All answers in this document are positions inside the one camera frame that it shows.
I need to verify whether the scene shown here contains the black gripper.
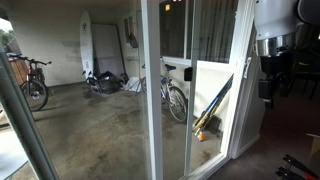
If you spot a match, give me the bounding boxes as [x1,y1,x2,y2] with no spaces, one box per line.
[258,53,293,110]

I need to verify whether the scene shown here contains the white loop door handle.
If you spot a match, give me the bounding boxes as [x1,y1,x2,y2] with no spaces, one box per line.
[243,55,252,80]

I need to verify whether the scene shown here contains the white framed sliding glass door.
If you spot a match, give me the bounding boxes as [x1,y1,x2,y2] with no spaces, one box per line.
[139,0,257,180]

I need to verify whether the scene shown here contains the thin framed screen door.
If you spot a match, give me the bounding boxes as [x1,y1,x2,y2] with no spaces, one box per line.
[182,0,202,178]

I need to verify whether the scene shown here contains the fixed glass door panel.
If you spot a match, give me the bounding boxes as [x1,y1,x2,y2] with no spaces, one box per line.
[0,0,148,180]

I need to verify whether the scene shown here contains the black chair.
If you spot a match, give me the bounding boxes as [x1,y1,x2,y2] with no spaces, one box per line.
[288,41,320,101]

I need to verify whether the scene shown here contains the black dustpan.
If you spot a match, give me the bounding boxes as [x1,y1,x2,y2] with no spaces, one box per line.
[205,114,223,135]

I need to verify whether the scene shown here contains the cardboard box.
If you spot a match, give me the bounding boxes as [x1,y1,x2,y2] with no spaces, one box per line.
[305,132,320,163]

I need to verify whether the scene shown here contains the red black clamp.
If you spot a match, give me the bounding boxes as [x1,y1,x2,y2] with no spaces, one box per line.
[281,153,320,180]
[274,166,306,180]

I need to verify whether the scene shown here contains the orange bottle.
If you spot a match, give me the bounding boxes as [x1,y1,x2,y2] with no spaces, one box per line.
[197,128,206,143]

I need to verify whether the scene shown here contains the silver blue bicycle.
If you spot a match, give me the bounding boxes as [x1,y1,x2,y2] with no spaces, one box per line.
[141,56,190,125]

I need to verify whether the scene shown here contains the window with vertical blinds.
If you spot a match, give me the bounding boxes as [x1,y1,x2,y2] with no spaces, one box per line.
[158,0,240,65]

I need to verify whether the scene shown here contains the white crumpled sheet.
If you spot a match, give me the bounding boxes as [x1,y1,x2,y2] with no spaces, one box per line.
[120,76,144,94]

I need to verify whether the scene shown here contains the black bags pile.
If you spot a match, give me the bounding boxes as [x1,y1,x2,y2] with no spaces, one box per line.
[82,70,130,95]

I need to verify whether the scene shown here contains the grey leaning panel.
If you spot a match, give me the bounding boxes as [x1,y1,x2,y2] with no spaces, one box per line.
[90,22,127,77]

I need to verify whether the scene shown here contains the white surfboard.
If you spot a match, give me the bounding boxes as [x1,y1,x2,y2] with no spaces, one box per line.
[78,10,95,81]

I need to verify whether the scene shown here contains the red bicycle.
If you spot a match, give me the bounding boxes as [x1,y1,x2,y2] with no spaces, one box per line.
[5,52,53,113]

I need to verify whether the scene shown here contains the wooden balcony railing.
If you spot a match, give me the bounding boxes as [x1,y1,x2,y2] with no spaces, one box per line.
[7,54,30,86]

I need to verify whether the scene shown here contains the green trees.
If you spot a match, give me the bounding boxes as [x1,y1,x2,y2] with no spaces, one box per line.
[0,28,17,49]

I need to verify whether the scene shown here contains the white door frame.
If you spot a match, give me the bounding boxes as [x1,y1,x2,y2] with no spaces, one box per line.
[181,19,268,180]

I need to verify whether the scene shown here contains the blue handled broom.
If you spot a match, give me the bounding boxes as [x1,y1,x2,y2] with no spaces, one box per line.
[194,74,235,129]

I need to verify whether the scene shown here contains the yellow handled broom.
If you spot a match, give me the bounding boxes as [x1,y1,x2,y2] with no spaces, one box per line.
[192,88,233,136]

